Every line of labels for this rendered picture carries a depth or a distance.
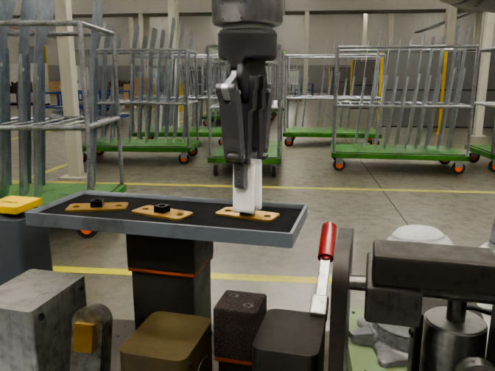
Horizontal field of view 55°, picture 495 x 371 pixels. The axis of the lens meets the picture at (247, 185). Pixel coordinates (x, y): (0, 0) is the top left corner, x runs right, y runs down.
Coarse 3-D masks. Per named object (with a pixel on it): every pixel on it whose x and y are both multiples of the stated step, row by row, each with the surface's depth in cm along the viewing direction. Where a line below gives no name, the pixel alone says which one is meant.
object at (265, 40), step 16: (224, 32) 58; (240, 32) 57; (256, 32) 57; (272, 32) 59; (224, 48) 59; (240, 48) 58; (256, 48) 58; (272, 48) 59; (240, 64) 58; (256, 64) 62; (240, 80) 58; (240, 96) 60
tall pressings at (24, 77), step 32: (0, 0) 398; (32, 0) 423; (96, 0) 411; (0, 32) 402; (96, 32) 419; (96, 64) 421; (0, 96) 407; (32, 96) 407; (96, 96) 427; (96, 128) 433; (0, 160) 419; (0, 192) 427
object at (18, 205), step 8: (0, 200) 74; (8, 200) 74; (16, 200) 74; (24, 200) 74; (32, 200) 74; (40, 200) 75; (0, 208) 71; (8, 208) 71; (16, 208) 70; (24, 208) 72
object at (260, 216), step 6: (222, 210) 67; (228, 210) 68; (228, 216) 65; (234, 216) 65; (240, 216) 64; (246, 216) 64; (252, 216) 64; (258, 216) 64; (264, 216) 64; (270, 216) 64; (276, 216) 64
